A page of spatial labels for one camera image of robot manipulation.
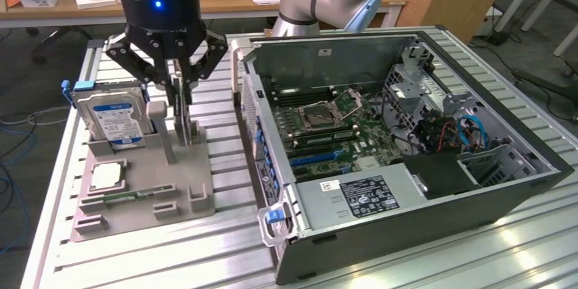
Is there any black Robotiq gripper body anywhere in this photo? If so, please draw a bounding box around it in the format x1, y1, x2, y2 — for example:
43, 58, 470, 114
111, 0, 208, 64

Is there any Nvidia graphics card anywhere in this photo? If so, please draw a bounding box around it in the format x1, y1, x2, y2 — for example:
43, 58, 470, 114
165, 58, 193, 148

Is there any black office chair base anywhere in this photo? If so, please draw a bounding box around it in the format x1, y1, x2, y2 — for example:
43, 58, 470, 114
27, 23, 136, 65

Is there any wooden desk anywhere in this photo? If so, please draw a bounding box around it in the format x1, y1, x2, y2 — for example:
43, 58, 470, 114
0, 0, 410, 38

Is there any hard disk with blue caddy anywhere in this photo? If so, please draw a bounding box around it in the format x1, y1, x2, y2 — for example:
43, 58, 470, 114
60, 77, 152, 150

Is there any CPU socket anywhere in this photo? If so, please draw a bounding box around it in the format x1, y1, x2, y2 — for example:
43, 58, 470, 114
300, 102, 344, 131

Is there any silver socket cover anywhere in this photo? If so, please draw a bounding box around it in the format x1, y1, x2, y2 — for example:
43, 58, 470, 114
334, 87, 367, 119

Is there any black installed RAM stick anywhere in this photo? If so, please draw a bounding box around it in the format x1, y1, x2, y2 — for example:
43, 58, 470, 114
292, 128, 358, 146

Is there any grey parts rack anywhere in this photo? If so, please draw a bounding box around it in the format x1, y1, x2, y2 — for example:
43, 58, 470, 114
69, 99, 216, 243

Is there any silver CPU chip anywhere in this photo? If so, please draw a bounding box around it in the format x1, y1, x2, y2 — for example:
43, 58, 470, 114
89, 163, 125, 190

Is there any blue expansion slot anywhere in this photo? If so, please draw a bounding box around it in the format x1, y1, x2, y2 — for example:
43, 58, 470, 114
288, 150, 344, 168

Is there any green Dell motherboard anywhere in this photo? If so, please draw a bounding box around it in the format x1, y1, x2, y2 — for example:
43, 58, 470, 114
262, 79, 407, 181

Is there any green RAM stick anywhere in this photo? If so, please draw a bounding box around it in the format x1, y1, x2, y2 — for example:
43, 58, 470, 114
101, 189, 159, 204

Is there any grey metal drive cage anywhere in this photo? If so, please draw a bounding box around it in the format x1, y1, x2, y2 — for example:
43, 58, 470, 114
383, 64, 452, 134

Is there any grey power supply unit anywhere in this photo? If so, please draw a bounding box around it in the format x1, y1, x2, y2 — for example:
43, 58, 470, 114
292, 163, 428, 231

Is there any black plastic air shroud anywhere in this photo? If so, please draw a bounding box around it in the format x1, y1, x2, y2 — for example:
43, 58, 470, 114
400, 152, 482, 200

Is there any grey metal disk bay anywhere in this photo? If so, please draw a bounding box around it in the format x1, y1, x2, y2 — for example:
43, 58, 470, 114
458, 143, 543, 188

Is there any black open PC case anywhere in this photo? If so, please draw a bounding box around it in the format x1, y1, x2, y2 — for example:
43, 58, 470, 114
229, 30, 575, 286

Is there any black chair leg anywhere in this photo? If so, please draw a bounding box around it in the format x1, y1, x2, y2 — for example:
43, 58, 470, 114
512, 68, 578, 100

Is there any blue floor cable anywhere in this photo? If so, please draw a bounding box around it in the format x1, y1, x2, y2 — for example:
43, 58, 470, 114
0, 126, 37, 256

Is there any blue wire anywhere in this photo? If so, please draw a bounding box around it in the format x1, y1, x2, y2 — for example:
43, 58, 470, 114
455, 116, 491, 151

